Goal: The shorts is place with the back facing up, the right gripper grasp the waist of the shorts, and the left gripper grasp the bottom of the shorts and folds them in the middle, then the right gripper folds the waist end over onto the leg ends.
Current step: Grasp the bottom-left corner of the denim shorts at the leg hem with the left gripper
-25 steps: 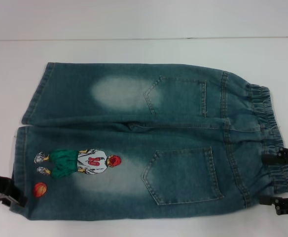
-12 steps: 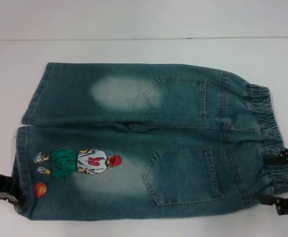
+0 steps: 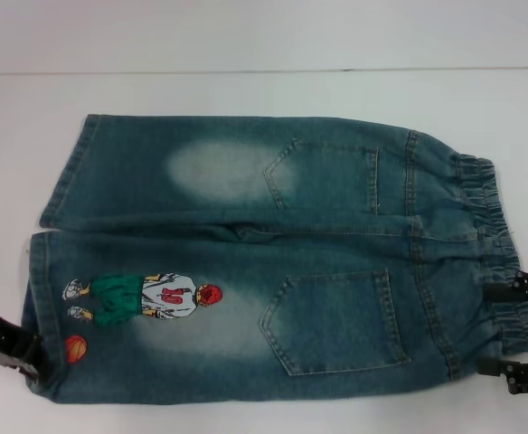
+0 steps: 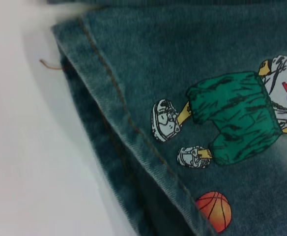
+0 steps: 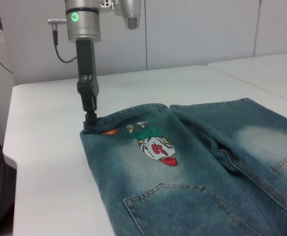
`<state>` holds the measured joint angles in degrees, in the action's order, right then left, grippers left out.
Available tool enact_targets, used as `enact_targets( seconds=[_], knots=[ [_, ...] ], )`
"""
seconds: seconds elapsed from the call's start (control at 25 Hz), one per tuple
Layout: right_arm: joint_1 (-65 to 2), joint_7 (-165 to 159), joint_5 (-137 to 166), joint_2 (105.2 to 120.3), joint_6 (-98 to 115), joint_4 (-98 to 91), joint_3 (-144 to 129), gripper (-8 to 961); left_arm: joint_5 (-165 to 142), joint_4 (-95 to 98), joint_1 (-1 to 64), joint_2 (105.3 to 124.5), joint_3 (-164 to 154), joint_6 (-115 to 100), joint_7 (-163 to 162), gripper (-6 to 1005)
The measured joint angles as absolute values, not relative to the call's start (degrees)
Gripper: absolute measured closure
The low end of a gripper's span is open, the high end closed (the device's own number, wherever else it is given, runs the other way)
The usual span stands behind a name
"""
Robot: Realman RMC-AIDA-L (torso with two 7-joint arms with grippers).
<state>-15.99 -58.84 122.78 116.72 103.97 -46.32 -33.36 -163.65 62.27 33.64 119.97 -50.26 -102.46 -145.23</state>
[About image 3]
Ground blue denim shorts with embroidery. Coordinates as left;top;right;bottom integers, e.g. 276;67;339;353
27;112;528;404

